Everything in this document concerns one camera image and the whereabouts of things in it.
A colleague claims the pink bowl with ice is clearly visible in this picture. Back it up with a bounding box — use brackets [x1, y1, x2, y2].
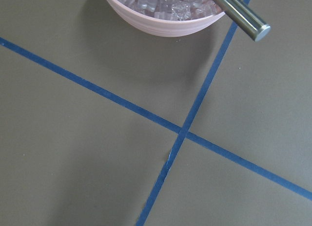
[101, 0, 247, 38]

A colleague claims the metal scoop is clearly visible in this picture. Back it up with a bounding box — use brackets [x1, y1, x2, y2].
[165, 0, 271, 43]

